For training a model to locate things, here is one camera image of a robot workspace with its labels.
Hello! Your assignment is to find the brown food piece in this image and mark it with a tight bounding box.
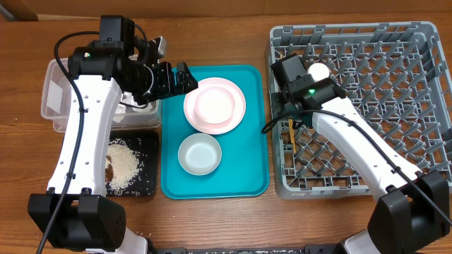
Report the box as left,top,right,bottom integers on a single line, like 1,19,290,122
105,155,114,183

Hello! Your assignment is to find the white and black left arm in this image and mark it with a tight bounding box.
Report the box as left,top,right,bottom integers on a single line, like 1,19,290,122
28,38,198,253

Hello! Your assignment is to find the grey bowl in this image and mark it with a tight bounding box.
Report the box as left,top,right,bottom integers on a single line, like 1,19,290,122
178,133,222,176

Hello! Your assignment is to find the white rice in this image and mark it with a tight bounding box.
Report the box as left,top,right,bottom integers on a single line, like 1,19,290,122
105,138,143,196

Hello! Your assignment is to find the teal plastic tray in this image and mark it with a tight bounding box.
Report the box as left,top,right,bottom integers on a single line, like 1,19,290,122
160,65,269,200

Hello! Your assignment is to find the clear plastic bin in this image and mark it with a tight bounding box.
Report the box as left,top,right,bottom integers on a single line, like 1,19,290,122
41,59,162,133

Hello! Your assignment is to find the black tray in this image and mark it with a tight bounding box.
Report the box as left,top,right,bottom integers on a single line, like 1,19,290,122
68,130,160,197

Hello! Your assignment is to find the grey dish rack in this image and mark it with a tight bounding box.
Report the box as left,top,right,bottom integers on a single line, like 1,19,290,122
266,21,451,200

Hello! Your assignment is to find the large white plate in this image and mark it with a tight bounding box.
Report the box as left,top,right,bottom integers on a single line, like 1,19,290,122
184,78,246,135

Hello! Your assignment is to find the white tissue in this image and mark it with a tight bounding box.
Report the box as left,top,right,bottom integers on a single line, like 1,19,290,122
113,102,152,123

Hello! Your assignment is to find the white cup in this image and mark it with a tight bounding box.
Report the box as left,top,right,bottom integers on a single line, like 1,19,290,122
307,63,330,82

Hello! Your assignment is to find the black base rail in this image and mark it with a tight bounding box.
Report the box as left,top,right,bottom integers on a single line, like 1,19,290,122
149,243,345,254

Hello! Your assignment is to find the small pink plate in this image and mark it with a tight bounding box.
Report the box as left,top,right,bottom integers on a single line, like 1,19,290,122
195,86,235,124

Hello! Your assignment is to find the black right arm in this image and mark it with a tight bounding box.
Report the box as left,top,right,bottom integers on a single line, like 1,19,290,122
262,75,451,253

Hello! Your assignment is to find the wooden chopstick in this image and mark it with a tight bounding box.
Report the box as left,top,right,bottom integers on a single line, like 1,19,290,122
288,119,297,155

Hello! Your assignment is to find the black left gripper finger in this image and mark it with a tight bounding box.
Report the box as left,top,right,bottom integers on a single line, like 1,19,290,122
175,62,198,92
174,72,193,95

